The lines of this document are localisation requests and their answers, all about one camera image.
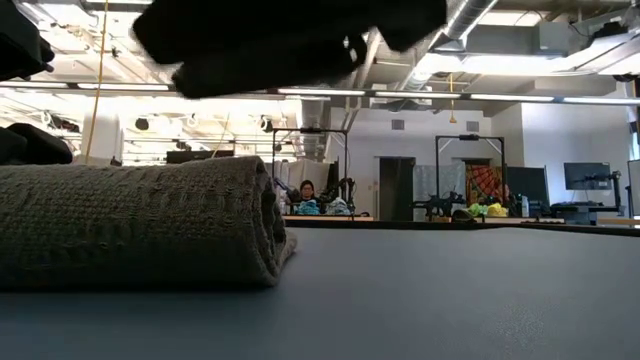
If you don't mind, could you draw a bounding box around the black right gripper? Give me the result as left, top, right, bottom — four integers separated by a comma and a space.
172, 37, 369, 100

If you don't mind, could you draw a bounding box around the grey woven towel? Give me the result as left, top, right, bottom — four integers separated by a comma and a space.
0, 155, 299, 291

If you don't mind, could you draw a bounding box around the black flat screen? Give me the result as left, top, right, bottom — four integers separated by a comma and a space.
166, 149, 235, 165

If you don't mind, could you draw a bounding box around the person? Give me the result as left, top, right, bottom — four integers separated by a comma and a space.
298, 179, 321, 204

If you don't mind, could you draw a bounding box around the black door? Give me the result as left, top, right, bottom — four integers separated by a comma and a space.
378, 157, 416, 222

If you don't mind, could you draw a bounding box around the orange patterned hanging cloth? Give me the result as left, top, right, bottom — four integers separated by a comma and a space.
465, 164, 505, 204

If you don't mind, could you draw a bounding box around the long linear ceiling light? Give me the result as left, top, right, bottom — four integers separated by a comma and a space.
0, 79, 640, 106

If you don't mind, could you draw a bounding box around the yellow green cloth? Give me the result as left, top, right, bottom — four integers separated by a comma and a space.
467, 202, 509, 219

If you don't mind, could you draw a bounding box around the large black screen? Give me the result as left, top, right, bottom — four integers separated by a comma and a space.
505, 166, 550, 205

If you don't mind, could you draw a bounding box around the blue grey table mat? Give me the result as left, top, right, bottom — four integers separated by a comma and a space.
0, 227, 640, 360

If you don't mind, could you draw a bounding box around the black computer monitor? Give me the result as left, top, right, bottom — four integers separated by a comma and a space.
563, 162, 612, 191

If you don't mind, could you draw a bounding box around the grey computer monitor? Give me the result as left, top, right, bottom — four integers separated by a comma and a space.
627, 159, 640, 216

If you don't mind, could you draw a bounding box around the black robot station frame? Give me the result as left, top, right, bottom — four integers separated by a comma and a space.
272, 127, 350, 217
435, 133, 506, 214

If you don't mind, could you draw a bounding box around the yellow hanging cord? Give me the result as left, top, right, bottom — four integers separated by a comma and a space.
83, 0, 110, 164

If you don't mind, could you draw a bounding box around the yellow pendant cord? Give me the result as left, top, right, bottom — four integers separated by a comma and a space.
448, 72, 457, 125

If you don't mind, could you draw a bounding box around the silver air duct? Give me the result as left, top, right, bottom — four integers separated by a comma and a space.
399, 0, 501, 91

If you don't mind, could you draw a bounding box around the black aluminium table frame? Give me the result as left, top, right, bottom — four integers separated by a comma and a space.
282, 219, 640, 238

